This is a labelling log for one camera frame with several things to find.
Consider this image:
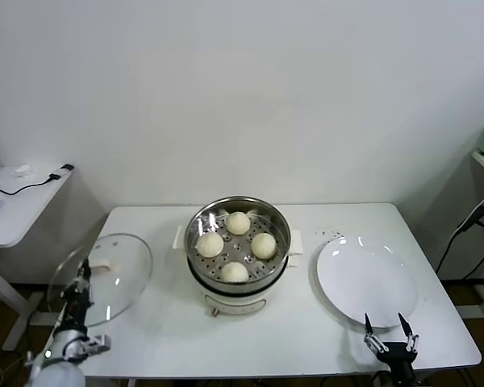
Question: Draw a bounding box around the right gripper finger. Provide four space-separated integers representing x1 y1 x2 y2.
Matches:
362 313 390 352
397 312 421 352

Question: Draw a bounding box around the white oval plate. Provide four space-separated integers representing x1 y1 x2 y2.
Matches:
316 235 419 330

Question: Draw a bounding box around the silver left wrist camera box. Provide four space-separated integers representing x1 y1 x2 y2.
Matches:
82 333 112 355

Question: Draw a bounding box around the black power cable with adapter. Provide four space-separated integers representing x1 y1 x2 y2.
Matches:
434 187 484 279

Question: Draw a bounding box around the white electric pot base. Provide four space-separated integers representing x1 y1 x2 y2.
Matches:
187 256 298 319

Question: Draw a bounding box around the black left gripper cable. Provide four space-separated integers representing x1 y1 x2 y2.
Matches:
60 336 88 362

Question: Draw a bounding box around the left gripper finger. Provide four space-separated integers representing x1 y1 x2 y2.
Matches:
66 276 84 299
81 257 93 292

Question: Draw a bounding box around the black cable with plug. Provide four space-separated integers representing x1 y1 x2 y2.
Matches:
0 164 74 198

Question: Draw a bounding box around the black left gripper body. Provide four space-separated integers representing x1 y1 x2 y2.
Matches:
60 292 96 327

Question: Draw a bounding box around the white steamed baozi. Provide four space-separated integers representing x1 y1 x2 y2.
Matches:
250 232 277 259
224 211 251 236
219 261 250 283
195 233 224 259

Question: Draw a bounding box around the white side desk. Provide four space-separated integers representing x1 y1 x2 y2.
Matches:
0 164 76 352

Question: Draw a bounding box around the stainless steel steamer basket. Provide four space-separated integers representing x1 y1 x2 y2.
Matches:
172 196 306 285

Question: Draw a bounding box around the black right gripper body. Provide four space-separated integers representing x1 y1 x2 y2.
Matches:
377 341 419 387

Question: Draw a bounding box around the glass pot lid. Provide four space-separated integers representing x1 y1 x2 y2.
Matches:
48 232 153 328

